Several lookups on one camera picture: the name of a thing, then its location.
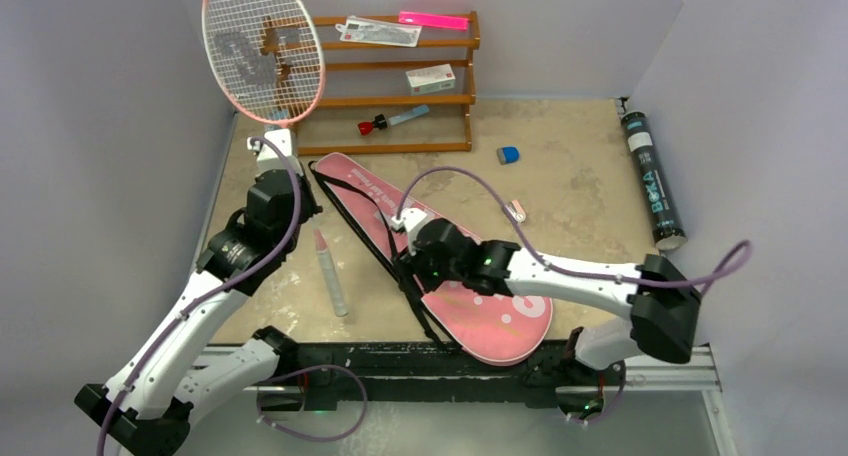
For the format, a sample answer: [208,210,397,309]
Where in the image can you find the pink racket cover bag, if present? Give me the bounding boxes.
[308,153,554,366]

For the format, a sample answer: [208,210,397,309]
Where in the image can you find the black shuttlecock tube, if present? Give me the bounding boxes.
[621,111,688,252]

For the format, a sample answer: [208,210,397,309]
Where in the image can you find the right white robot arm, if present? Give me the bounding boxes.
[390,216,701,383]

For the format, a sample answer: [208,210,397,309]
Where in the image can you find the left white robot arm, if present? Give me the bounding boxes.
[74,165,322,455]

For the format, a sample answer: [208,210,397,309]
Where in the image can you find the light blue packaged item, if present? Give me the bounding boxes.
[268,108,289,125]

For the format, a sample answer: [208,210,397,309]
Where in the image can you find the white pink small clip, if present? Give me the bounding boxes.
[507,200,526,224]

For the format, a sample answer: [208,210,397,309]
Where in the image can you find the blue grey eraser block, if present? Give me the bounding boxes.
[496,146,520,165]

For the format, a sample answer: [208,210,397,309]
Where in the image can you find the light blue glue stick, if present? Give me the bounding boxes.
[387,105,430,127]

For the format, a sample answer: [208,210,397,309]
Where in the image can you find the wooden three-tier shelf rack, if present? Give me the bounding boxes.
[298,11,481,156]

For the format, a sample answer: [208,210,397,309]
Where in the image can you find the white red small box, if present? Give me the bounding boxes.
[405,64,456,96]

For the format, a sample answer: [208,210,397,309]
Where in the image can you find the clear plastic blister package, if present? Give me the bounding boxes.
[335,16,423,48]

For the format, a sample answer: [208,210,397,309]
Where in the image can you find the pink flat ruler package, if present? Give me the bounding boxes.
[398,11,470,31]

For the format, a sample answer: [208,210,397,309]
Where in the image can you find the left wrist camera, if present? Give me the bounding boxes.
[246,129,304,176]

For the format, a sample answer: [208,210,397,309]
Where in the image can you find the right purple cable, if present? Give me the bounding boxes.
[394,166,754,428]

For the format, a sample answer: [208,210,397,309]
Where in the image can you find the purple cable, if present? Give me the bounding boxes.
[95,134,370,456]
[394,166,754,428]

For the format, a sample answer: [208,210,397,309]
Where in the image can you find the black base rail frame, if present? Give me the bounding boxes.
[248,340,719,419]

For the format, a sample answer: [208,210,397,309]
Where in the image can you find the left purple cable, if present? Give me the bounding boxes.
[95,134,370,456]

